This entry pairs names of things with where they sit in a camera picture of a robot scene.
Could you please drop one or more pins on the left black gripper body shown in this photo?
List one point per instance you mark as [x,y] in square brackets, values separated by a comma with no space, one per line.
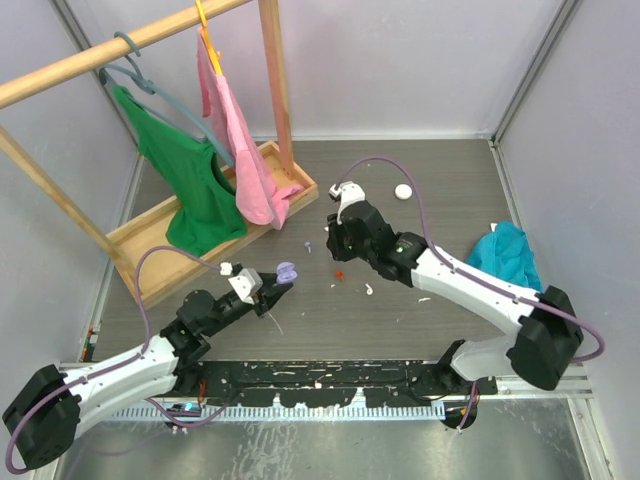
[229,311]

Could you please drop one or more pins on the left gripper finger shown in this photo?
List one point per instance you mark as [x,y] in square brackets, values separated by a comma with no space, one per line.
[268,296]
[265,283]

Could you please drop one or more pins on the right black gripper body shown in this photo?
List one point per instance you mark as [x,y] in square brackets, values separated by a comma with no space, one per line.
[353,250]

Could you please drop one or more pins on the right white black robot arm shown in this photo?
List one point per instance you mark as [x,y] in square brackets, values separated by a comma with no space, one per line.
[537,341]

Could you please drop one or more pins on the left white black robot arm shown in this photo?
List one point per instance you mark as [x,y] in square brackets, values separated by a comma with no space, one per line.
[55,408]

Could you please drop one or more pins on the white round charging case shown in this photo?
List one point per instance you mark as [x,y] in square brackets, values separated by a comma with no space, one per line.
[403,192]

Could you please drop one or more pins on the pink cloth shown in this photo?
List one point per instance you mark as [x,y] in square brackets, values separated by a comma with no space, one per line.
[258,198]

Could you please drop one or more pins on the wooden clothes rack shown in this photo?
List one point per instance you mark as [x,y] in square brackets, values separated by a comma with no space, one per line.
[129,243]

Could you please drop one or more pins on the green shirt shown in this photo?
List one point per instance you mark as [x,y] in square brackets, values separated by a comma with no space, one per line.
[208,215]

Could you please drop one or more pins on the teal cloth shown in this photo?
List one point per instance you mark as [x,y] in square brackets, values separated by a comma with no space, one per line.
[505,253]

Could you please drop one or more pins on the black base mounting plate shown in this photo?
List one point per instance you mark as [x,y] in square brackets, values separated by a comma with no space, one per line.
[320,384]

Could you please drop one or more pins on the yellow hanger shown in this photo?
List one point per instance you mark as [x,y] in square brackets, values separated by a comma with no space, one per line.
[213,55]

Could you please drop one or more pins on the blue-grey hanger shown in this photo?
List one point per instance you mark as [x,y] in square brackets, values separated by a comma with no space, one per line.
[150,88]

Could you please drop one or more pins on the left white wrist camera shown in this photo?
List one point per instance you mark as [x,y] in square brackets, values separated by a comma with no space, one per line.
[246,284]

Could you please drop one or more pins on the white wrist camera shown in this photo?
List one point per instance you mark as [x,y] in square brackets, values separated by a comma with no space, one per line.
[346,194]
[246,284]

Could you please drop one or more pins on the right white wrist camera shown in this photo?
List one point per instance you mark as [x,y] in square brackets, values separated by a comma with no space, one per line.
[346,194]

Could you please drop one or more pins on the white slotted cable duct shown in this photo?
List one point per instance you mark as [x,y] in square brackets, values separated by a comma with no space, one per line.
[355,411]

